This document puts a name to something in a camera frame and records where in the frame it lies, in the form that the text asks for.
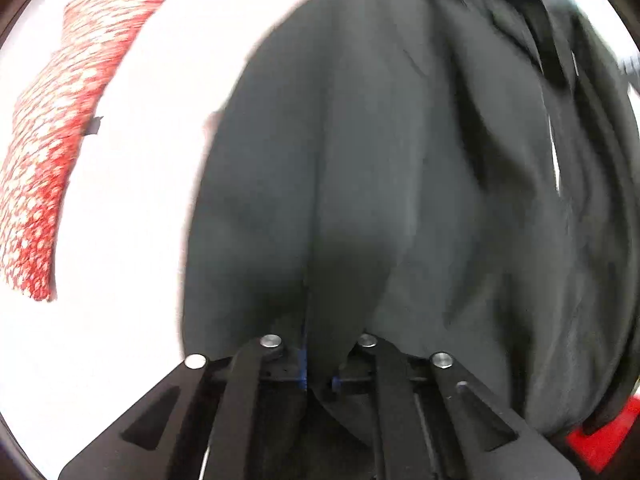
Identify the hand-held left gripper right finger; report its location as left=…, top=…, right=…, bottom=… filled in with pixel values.
left=330, top=332, right=582, bottom=480

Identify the pale bed sheet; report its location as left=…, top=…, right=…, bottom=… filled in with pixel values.
left=0, top=0, right=358, bottom=478

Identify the red box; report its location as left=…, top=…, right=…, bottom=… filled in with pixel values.
left=565, top=385, right=637, bottom=475

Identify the red floral pillow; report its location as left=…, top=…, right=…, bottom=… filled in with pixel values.
left=0, top=0, right=167, bottom=303

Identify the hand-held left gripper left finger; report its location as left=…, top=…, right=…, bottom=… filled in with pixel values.
left=57, top=332, right=313, bottom=480

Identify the black garment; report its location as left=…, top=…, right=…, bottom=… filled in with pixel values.
left=177, top=0, right=640, bottom=453

